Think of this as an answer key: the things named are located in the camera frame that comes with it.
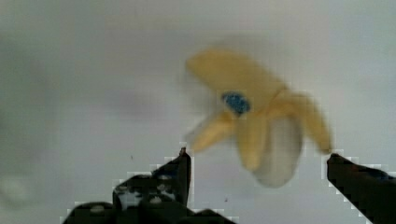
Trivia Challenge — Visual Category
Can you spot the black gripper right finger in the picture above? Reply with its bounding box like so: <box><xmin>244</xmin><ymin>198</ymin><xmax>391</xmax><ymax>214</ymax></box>
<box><xmin>327</xmin><ymin>153</ymin><xmax>396</xmax><ymax>224</ymax></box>

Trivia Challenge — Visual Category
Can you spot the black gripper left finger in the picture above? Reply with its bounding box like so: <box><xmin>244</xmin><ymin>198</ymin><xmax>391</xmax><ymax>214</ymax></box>
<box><xmin>62</xmin><ymin>147</ymin><xmax>236</xmax><ymax>224</ymax></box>

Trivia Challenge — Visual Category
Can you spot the yellow plush peeled banana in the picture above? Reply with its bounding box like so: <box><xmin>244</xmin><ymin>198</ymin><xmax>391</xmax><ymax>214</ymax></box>
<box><xmin>186</xmin><ymin>48</ymin><xmax>333</xmax><ymax>189</ymax></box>

